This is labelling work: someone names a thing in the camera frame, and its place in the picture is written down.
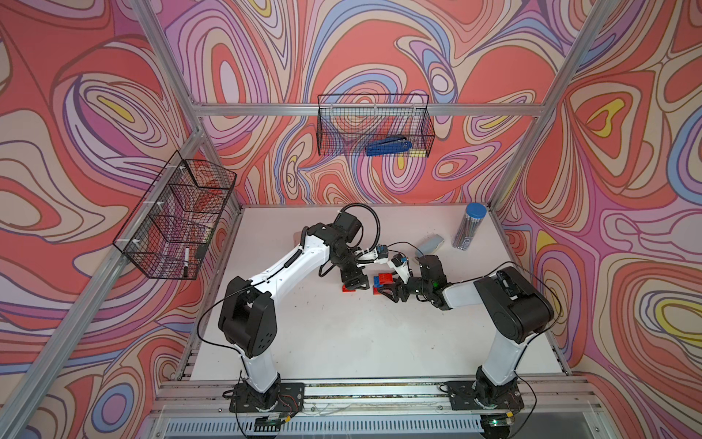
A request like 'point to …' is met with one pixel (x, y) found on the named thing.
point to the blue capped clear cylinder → (473, 218)
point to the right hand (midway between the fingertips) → (385, 288)
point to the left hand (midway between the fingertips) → (366, 274)
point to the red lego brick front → (385, 278)
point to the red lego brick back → (376, 291)
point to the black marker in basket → (186, 262)
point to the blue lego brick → (377, 282)
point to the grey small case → (429, 243)
